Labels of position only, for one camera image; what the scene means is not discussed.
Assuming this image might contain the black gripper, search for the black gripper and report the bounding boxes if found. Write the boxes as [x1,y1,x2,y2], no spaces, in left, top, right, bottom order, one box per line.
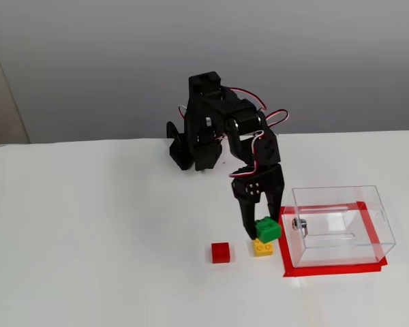
[230,163,285,240]

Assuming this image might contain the green lego brick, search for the green lego brick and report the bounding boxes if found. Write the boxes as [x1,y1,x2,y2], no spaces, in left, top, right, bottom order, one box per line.
[254,216,282,245]

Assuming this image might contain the yellow lego brick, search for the yellow lego brick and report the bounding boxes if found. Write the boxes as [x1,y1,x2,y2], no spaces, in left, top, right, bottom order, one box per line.
[252,238,275,258]

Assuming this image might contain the red lego brick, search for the red lego brick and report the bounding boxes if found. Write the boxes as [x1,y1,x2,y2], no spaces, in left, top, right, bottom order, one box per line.
[211,242,232,264]

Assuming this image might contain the transparent plastic box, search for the transparent plastic box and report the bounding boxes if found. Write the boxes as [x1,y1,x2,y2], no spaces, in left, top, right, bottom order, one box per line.
[279,185,397,270]

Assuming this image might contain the silver cam lock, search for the silver cam lock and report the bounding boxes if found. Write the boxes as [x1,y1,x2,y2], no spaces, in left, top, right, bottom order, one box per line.
[291,217,309,236]

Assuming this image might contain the red base mat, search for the red base mat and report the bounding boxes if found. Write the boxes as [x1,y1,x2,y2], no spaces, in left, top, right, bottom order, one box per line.
[278,201,389,279]

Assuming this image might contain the black table clamp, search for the black table clamp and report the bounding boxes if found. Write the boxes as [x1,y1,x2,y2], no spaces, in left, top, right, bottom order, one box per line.
[165,121,192,172]

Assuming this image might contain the gripper servo cable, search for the gripper servo cable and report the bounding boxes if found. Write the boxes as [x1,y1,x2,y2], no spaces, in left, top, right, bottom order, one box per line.
[228,130,265,179]

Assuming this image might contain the wrist servo cable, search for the wrist servo cable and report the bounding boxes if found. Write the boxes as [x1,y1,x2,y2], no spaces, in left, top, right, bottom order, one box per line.
[229,86,289,131]

